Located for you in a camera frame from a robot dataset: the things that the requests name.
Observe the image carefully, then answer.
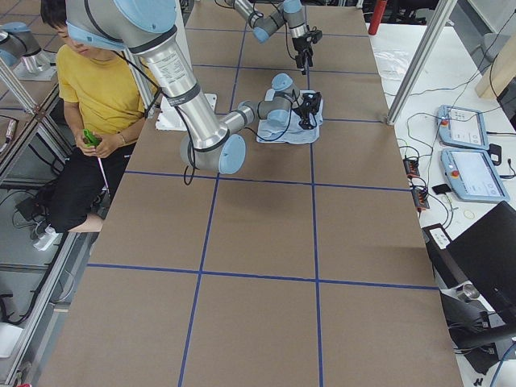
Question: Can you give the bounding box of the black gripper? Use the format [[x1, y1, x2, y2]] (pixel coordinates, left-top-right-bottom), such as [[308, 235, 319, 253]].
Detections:
[[296, 102, 317, 130], [293, 36, 314, 75]]

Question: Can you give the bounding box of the light blue long-sleeve shirt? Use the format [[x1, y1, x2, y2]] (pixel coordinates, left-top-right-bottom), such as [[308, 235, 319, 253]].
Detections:
[[256, 90, 324, 144]]

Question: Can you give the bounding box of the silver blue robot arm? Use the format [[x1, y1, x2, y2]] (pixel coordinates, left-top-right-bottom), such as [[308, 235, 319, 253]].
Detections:
[[66, 1, 322, 174], [224, 0, 323, 75]]

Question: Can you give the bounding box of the clear plastic bag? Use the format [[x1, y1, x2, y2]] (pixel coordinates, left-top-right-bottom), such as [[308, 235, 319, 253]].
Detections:
[[373, 49, 411, 81]]

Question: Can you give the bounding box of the red cylinder bottle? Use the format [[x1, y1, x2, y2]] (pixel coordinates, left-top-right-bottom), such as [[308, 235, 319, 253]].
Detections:
[[368, 0, 388, 35]]

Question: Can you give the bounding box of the upper orange black adapter box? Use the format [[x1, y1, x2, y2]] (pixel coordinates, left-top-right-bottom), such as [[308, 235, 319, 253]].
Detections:
[[403, 157, 421, 178]]

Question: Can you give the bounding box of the orange black adapter box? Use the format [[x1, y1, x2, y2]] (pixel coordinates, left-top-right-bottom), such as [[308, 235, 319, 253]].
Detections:
[[403, 157, 421, 178], [411, 185, 430, 212]]

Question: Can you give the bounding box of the lower orange black adapter box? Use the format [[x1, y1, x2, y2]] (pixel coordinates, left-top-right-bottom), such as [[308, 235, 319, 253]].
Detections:
[[411, 185, 430, 212]]

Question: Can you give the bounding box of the upper blue teach pendant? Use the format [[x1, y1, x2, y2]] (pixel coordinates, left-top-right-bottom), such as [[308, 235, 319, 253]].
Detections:
[[437, 105, 489, 151]]

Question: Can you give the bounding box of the blue teach pendant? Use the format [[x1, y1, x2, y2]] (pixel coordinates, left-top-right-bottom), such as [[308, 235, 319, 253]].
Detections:
[[437, 105, 489, 151], [440, 148, 510, 203]]

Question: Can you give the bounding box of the lower blue teach pendant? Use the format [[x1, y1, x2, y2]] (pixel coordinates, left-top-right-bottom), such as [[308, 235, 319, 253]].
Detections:
[[440, 148, 510, 203]]

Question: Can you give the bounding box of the grey office chair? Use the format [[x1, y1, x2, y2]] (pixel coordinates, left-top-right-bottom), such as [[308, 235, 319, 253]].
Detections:
[[481, 33, 510, 62]]

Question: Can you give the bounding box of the wooden board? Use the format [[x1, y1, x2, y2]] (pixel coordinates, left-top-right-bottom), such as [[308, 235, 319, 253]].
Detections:
[[475, 35, 516, 99]]

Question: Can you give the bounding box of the person in yellow shirt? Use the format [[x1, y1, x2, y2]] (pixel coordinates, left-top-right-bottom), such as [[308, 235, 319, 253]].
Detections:
[[40, 1, 145, 233]]

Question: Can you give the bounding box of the black computer monitor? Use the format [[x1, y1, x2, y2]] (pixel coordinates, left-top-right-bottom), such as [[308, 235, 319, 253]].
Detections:
[[422, 200, 516, 376]]

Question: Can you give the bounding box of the white power strip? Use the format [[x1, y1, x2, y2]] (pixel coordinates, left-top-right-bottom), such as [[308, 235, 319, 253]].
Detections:
[[33, 225, 58, 252]]

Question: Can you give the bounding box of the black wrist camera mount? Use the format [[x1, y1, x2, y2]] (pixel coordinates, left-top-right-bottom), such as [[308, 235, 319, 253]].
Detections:
[[304, 27, 323, 44], [301, 92, 322, 114]]

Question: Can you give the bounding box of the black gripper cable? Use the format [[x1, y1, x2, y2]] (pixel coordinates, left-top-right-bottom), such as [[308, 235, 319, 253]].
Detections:
[[245, 90, 303, 142], [281, 23, 299, 62]]

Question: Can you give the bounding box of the aluminium frame post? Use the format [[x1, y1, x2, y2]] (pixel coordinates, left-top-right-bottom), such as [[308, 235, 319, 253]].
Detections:
[[385, 0, 457, 125]]

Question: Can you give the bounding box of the green handled reacher stick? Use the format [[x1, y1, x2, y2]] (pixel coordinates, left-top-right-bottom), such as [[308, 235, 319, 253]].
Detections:
[[83, 129, 110, 194]]

